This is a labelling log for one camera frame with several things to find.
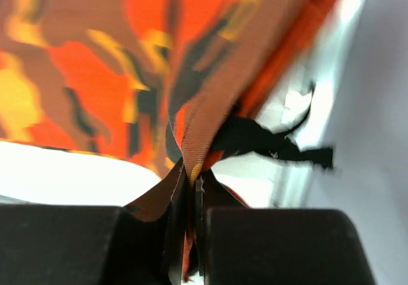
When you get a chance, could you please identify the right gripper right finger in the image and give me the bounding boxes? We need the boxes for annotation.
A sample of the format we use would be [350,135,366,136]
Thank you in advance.
[195,172,375,284]

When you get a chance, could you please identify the orange camouflage trousers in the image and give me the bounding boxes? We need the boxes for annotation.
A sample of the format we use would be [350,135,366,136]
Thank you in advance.
[1,0,338,281]

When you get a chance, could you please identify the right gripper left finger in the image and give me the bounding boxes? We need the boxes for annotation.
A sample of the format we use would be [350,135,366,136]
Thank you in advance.
[1,162,187,284]

